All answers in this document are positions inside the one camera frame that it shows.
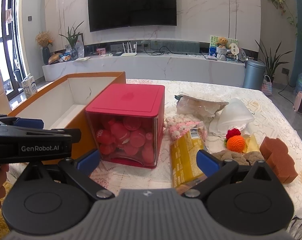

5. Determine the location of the pink white crochet hat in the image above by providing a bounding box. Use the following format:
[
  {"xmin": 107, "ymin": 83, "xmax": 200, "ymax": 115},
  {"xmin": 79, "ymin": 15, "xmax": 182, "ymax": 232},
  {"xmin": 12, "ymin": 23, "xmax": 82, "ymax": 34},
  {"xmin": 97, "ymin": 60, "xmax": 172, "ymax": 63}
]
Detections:
[{"xmin": 165, "ymin": 114, "xmax": 207, "ymax": 141}]

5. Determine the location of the red transparent cube container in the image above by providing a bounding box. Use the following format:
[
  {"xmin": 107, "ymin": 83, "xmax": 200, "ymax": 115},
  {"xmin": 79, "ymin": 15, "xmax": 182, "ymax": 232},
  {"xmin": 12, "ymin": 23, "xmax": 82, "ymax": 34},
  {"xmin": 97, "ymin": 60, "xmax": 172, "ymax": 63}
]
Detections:
[{"xmin": 85, "ymin": 83, "xmax": 165, "ymax": 168}]

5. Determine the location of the green potted grass plant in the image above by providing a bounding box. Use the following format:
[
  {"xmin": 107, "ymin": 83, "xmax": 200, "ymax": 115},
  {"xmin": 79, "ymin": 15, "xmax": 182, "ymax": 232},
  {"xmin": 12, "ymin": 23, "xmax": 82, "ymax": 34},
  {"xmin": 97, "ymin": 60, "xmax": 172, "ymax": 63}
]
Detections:
[{"xmin": 59, "ymin": 21, "xmax": 84, "ymax": 60}]

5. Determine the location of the pink space heater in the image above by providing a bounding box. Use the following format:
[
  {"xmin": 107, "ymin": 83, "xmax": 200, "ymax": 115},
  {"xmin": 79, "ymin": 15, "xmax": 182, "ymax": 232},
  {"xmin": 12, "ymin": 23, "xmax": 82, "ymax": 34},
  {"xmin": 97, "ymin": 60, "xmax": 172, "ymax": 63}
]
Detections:
[{"xmin": 293, "ymin": 91, "xmax": 302, "ymax": 114}]

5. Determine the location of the black floor cable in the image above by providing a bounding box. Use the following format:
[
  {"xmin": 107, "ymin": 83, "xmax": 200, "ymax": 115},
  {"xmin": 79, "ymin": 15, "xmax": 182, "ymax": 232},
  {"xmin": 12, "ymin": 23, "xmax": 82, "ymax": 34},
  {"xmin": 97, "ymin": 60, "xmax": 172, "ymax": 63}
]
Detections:
[{"xmin": 277, "ymin": 73, "xmax": 296, "ymax": 106}]

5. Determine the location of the white cloth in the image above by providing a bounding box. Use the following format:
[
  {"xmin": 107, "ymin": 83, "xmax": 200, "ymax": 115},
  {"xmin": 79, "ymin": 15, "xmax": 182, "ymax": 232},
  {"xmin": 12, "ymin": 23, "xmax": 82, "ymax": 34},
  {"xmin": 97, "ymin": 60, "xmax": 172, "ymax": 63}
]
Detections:
[{"xmin": 209, "ymin": 98, "xmax": 254, "ymax": 138}]

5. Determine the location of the potted snake plant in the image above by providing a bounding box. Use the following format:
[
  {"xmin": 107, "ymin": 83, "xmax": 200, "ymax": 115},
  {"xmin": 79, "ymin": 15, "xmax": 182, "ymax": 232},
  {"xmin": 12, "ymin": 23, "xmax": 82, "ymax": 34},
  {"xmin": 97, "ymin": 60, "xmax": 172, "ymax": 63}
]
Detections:
[{"xmin": 255, "ymin": 40, "xmax": 293, "ymax": 82}]

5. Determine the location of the blue grey trash bin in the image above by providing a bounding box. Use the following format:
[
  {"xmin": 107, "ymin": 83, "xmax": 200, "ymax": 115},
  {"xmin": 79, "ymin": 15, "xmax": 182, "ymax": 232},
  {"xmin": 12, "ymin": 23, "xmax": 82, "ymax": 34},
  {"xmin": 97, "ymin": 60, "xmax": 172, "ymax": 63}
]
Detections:
[{"xmin": 243, "ymin": 60, "xmax": 266, "ymax": 90}]

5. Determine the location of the hanging ivy vine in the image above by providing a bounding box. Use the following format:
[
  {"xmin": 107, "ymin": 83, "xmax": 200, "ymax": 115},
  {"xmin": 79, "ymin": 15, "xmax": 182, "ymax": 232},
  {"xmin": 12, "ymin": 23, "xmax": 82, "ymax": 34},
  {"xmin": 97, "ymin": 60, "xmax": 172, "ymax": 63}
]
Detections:
[{"xmin": 267, "ymin": 0, "xmax": 302, "ymax": 41}]

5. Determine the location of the teddy bear bouquet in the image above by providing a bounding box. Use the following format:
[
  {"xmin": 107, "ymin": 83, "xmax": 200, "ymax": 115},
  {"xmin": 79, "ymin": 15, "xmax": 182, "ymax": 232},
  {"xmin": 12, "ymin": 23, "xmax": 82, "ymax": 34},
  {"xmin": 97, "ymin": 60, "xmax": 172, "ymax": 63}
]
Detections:
[{"xmin": 216, "ymin": 37, "xmax": 228, "ymax": 61}]

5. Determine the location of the pastel woven basket bag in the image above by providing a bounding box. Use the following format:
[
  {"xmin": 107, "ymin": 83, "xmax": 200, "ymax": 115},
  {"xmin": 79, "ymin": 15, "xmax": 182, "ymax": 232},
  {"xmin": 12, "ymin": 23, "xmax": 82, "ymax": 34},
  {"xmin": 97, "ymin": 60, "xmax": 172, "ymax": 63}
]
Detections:
[{"xmin": 261, "ymin": 75, "xmax": 272, "ymax": 96}]

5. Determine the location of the white milk carton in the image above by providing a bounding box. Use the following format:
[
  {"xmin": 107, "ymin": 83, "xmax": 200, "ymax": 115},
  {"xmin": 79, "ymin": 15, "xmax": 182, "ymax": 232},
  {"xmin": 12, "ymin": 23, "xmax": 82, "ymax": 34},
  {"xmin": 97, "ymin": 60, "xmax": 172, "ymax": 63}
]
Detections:
[{"xmin": 22, "ymin": 74, "xmax": 38, "ymax": 99}]

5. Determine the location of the black wall television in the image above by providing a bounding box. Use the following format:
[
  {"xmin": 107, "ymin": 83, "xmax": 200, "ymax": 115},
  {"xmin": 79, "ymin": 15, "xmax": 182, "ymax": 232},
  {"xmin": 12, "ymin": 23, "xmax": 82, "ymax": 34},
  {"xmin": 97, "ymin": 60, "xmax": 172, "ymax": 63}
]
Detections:
[{"xmin": 88, "ymin": 0, "xmax": 177, "ymax": 32}]

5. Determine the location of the yellow wet wipes packet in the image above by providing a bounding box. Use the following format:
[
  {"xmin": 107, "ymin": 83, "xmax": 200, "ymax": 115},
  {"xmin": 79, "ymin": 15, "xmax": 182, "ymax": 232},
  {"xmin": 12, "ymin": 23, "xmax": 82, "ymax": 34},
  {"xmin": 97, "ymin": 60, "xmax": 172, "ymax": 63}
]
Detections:
[{"xmin": 170, "ymin": 128, "xmax": 205, "ymax": 189}]

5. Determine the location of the brown sponge block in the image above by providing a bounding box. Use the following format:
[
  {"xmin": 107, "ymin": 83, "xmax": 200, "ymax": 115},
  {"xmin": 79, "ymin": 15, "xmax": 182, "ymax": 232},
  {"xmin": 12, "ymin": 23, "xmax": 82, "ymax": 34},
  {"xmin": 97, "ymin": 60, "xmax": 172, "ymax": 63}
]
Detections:
[{"xmin": 260, "ymin": 137, "xmax": 298, "ymax": 184}]

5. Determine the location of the orange storage box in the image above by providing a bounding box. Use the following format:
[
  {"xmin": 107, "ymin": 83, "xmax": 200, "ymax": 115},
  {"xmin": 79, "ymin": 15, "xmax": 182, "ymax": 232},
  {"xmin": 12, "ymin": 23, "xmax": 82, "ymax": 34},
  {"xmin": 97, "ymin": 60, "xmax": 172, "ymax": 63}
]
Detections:
[{"xmin": 8, "ymin": 72, "xmax": 126, "ymax": 159}]

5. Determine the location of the brown plush toy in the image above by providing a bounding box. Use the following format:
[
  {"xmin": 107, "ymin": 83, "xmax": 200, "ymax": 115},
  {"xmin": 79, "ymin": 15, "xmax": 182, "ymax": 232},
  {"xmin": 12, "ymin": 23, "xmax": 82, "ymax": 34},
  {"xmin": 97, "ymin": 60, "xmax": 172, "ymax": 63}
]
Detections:
[{"xmin": 212, "ymin": 150, "xmax": 264, "ymax": 166}]

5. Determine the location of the white wifi router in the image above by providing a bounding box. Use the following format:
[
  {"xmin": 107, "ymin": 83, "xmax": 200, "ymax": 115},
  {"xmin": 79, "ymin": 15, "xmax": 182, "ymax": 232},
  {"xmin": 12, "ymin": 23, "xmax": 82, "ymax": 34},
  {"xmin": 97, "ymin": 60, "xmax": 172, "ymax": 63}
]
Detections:
[{"xmin": 121, "ymin": 42, "xmax": 137, "ymax": 57}]

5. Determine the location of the white lace tablecloth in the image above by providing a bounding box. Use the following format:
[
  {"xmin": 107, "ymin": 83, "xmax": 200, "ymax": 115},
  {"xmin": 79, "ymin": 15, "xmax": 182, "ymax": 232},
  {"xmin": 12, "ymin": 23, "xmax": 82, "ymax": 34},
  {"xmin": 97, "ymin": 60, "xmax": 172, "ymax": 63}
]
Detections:
[{"xmin": 10, "ymin": 79, "xmax": 302, "ymax": 218}]

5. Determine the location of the orange red crochet ball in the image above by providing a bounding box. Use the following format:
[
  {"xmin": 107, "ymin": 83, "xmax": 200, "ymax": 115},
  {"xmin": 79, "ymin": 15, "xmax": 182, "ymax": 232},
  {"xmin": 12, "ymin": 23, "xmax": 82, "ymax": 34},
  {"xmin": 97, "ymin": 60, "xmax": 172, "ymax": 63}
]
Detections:
[{"xmin": 225, "ymin": 128, "xmax": 246, "ymax": 153}]

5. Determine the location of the dried yellow flower vase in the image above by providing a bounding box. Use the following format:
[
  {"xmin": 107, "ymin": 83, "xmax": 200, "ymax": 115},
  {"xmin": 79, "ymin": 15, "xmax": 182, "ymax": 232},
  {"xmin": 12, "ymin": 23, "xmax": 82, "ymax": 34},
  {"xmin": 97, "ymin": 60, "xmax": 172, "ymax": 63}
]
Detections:
[{"xmin": 35, "ymin": 31, "xmax": 53, "ymax": 64}]

